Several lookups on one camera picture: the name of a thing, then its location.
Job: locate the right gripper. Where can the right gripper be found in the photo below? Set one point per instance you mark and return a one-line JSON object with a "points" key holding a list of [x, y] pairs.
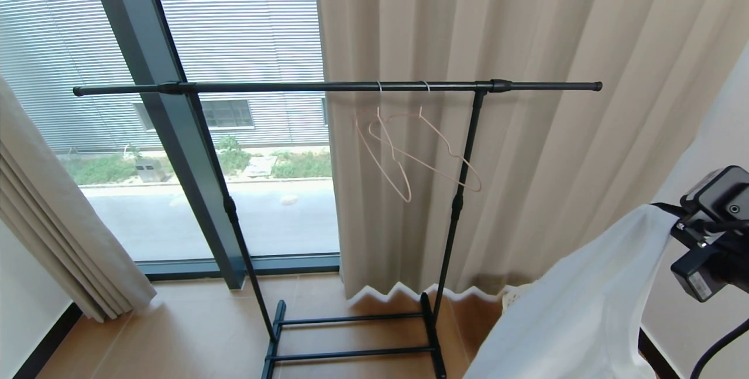
{"points": [[720, 262]]}

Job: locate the white garment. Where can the white garment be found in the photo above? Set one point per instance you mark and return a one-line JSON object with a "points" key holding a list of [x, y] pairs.
{"points": [[573, 320]]}

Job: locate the white laundry basket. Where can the white laundry basket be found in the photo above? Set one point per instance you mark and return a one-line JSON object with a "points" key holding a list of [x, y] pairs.
{"points": [[514, 295]]}

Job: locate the pink clothes hanger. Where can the pink clothes hanger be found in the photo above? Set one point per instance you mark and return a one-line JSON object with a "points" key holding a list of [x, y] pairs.
{"points": [[420, 111], [378, 116]]}

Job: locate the black clothes rack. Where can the black clothes rack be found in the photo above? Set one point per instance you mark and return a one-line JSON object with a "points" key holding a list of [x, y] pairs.
{"points": [[263, 86]]}

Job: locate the beige curtain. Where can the beige curtain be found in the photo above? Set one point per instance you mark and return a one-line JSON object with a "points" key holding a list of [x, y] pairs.
{"points": [[58, 238], [556, 45]]}

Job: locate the window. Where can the window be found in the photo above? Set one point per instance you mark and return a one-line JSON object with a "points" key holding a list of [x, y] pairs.
{"points": [[134, 16]]}

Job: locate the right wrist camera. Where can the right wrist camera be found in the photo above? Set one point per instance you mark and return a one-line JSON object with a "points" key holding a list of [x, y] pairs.
{"points": [[722, 195]]}

